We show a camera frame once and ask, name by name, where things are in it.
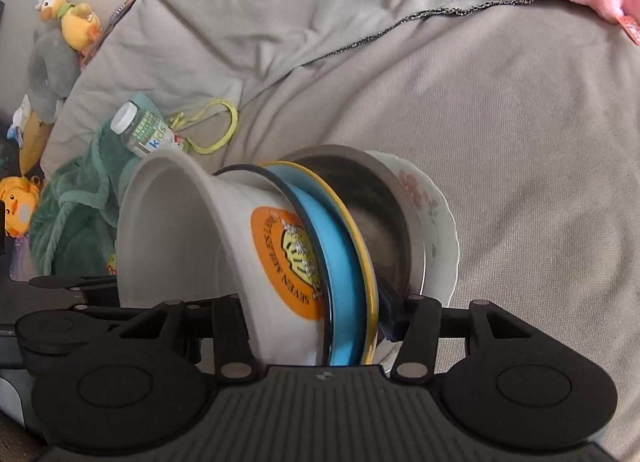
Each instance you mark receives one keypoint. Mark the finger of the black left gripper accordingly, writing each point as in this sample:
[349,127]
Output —
[194,318]
[94,290]

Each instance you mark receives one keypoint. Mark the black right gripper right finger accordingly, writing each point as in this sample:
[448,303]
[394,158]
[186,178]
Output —
[418,323]

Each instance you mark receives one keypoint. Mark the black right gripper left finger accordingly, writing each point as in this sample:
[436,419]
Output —
[223,322]

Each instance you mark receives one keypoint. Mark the blue enamel bowl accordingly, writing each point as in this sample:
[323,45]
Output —
[335,266]

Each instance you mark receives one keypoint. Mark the white floral ceramic plate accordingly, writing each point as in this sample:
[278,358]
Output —
[442,249]

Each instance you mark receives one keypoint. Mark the white paper bowl orange logo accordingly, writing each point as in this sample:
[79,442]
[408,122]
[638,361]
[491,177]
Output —
[187,235]

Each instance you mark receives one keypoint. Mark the stainless steel bowl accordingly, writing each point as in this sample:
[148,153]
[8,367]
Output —
[364,230]

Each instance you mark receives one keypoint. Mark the white bowl yellow rim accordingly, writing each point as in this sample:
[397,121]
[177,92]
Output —
[360,252]

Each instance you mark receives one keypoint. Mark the green towel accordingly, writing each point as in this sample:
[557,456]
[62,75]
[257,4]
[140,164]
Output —
[73,230]

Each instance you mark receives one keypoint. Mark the orange duck toy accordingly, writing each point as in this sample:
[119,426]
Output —
[20,196]

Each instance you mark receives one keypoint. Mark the kids vitamin bottle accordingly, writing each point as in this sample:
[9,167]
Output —
[144,132]

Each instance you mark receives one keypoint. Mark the grey plush toy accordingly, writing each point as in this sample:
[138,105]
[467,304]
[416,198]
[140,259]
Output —
[53,70]

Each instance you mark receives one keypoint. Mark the yellow duck plush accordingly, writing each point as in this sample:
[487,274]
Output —
[80,25]

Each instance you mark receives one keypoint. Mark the colourful booklet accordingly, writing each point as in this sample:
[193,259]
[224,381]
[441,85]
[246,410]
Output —
[107,29]

